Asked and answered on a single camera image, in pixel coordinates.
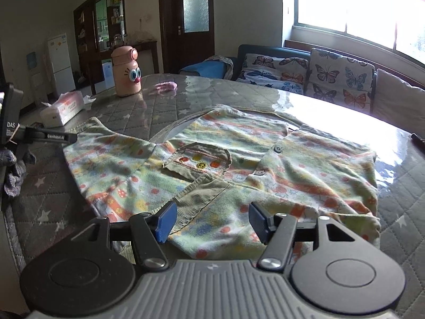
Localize dark wooden display cabinet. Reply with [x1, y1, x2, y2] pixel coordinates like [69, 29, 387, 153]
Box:
[73, 0, 126, 95]

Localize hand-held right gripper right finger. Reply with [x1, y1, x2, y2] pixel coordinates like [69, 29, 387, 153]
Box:
[248, 201, 366, 270]

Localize blue cloth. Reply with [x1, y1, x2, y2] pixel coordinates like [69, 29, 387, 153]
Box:
[181, 62, 230, 80]

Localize plain grey cushion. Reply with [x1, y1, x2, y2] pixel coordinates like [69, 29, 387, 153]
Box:
[372, 69, 425, 130]

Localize butterfly print pillow lying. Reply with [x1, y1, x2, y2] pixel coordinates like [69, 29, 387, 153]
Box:
[237, 53, 311, 95]

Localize butterfly print cushion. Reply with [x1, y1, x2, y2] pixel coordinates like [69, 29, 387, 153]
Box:
[305, 48, 376, 115]

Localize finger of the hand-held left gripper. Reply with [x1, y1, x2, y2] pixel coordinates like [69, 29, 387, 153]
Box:
[25, 126, 79, 144]

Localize large window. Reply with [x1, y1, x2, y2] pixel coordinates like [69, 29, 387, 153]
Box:
[282, 0, 425, 66]

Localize white water dispenser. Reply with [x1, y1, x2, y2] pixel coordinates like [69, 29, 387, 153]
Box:
[26, 51, 47, 106]

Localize small pink fuzzy item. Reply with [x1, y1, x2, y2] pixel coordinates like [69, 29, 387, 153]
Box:
[154, 81, 178, 93]

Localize pink tissue pack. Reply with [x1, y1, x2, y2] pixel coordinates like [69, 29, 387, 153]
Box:
[39, 90, 97, 128]

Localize white floor appliance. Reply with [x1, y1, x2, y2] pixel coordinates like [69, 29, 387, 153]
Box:
[103, 59, 116, 90]

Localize dark wooden glass door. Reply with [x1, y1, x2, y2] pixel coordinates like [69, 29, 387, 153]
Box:
[158, 0, 215, 74]

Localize white refrigerator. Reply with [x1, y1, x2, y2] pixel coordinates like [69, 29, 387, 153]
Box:
[46, 33, 77, 94]

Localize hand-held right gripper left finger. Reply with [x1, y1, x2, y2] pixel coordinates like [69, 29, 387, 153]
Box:
[71, 201, 178, 270]

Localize pastel printed child's shirt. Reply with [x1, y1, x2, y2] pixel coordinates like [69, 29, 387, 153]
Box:
[63, 104, 382, 264]

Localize pink cartoon face bottle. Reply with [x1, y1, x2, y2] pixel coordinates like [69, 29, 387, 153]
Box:
[110, 45, 143, 98]

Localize dark wooden console table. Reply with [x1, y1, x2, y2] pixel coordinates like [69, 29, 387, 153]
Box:
[124, 40, 159, 74]

